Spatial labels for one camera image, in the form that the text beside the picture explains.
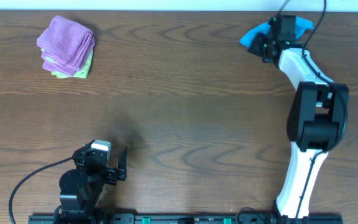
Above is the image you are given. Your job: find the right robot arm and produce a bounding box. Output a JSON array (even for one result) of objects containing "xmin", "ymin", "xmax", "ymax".
[{"xmin": 240, "ymin": 13, "xmax": 349, "ymax": 223}]

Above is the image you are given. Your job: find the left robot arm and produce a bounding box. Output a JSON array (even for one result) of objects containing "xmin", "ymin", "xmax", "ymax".
[{"xmin": 53, "ymin": 140, "xmax": 127, "ymax": 224}]

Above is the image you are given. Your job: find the right black cable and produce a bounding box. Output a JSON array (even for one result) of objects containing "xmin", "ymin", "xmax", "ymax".
[{"xmin": 275, "ymin": 0, "xmax": 349, "ymax": 218}]

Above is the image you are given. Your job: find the folded green cloth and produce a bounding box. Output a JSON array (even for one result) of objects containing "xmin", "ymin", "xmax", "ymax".
[{"xmin": 41, "ymin": 49, "xmax": 93, "ymax": 78}]

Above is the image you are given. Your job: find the left black cable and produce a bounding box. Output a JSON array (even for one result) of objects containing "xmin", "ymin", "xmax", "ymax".
[{"xmin": 8, "ymin": 156, "xmax": 74, "ymax": 224}]

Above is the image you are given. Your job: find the folded purple cloth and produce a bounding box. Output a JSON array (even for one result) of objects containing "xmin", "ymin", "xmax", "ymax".
[{"xmin": 37, "ymin": 16, "xmax": 95, "ymax": 77}]

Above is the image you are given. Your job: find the blue cloth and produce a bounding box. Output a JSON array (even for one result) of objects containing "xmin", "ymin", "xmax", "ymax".
[{"xmin": 239, "ymin": 17, "xmax": 314, "ymax": 48}]

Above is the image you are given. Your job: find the black cable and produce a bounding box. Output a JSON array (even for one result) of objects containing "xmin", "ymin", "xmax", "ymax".
[
  {"xmin": 275, "ymin": 0, "xmax": 349, "ymax": 218},
  {"xmin": 8, "ymin": 156, "xmax": 74, "ymax": 224}
]

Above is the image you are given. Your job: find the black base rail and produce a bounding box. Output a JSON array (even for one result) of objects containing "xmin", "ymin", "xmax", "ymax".
[{"xmin": 28, "ymin": 213, "xmax": 343, "ymax": 224}]

